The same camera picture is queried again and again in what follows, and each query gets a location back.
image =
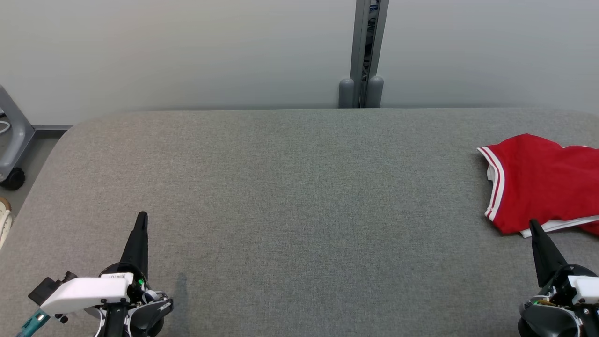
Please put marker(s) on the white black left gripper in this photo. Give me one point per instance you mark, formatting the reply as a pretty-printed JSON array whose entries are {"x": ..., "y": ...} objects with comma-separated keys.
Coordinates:
[{"x": 89, "y": 292}]

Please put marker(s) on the grey metal wall post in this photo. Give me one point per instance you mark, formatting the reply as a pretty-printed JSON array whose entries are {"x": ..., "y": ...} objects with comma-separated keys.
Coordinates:
[{"x": 367, "y": 42}]

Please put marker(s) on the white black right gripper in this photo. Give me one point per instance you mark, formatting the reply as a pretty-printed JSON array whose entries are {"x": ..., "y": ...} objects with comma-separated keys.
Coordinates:
[{"x": 580, "y": 290}]

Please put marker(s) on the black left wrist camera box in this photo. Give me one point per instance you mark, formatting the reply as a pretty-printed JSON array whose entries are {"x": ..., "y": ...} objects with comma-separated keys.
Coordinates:
[{"x": 44, "y": 290}]

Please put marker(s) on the grey wheeled cart frame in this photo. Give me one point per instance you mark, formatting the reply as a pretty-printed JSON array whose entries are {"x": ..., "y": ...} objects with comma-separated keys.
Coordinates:
[{"x": 16, "y": 140}]

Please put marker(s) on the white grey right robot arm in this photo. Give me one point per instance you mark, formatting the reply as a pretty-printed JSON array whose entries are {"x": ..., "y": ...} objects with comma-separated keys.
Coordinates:
[{"x": 552, "y": 323}]

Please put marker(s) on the white tan shoe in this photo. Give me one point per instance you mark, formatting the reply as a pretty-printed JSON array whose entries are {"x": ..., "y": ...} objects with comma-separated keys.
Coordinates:
[{"x": 3, "y": 222}]

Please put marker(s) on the teal left camera connector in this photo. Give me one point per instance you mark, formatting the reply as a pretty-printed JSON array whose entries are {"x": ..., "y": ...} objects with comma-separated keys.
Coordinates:
[{"x": 33, "y": 323}]

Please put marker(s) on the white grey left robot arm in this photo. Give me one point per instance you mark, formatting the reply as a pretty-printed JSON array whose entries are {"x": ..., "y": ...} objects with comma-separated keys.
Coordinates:
[{"x": 149, "y": 314}]

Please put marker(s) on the grey cylindrical post foot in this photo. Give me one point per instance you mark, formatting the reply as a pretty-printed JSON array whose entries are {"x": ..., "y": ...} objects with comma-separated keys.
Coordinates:
[
  {"x": 375, "y": 92},
  {"x": 346, "y": 93}
]

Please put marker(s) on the red white basketball jersey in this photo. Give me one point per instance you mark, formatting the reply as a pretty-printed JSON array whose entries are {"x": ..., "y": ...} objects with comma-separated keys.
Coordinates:
[{"x": 538, "y": 182}]

